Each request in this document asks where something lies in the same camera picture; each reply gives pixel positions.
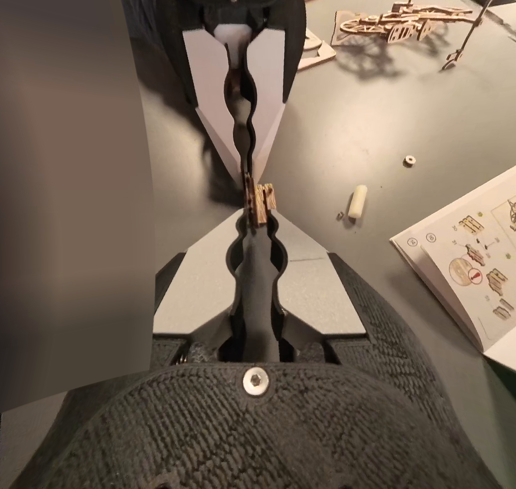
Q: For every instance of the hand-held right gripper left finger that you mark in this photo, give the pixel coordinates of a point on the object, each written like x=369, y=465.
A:
x=193, y=291

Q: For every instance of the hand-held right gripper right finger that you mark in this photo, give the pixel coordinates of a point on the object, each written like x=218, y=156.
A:
x=318, y=291

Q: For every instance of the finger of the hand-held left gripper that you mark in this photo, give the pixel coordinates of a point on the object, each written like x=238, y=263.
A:
x=205, y=77
x=272, y=73

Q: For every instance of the slatted wooden model panel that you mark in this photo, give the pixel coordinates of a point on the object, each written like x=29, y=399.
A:
x=268, y=198

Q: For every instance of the small notched wooden model part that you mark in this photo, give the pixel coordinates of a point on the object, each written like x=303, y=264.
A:
x=249, y=198

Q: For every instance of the person's left forearm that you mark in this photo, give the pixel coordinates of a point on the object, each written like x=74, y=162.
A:
x=139, y=5

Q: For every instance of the assembled wooden model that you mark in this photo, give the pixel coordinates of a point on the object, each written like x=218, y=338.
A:
x=403, y=25

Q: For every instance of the cream cylindrical wax stick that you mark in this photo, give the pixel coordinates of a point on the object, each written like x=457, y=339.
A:
x=357, y=201

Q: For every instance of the white instruction booklet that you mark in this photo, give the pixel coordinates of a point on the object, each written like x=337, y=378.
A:
x=463, y=263

